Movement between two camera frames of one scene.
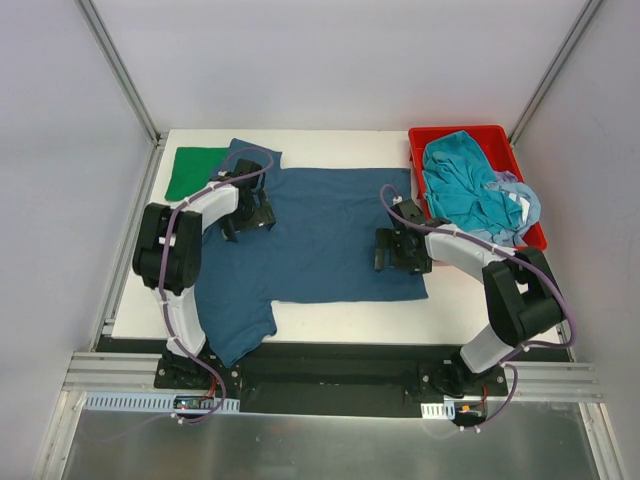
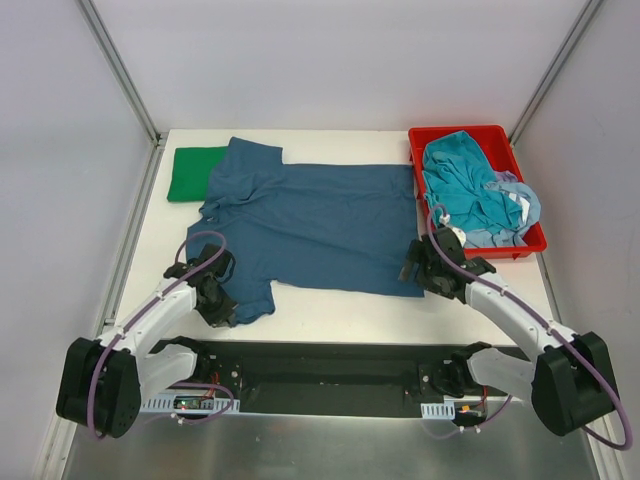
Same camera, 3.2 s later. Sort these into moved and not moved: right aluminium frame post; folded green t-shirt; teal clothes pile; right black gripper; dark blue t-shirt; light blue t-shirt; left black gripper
Moved: dark blue t-shirt; right black gripper; left black gripper
Not moved: right aluminium frame post; light blue t-shirt; teal clothes pile; folded green t-shirt
